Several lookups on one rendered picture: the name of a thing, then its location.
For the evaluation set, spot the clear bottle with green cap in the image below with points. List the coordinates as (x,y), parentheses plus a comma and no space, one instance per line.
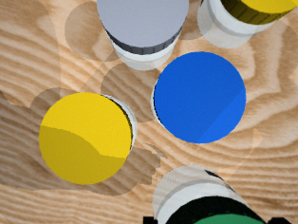
(193,194)

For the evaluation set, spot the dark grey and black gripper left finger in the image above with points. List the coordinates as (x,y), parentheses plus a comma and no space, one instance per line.
(149,220)

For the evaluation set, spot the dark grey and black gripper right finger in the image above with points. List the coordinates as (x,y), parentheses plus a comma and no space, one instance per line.
(278,220)

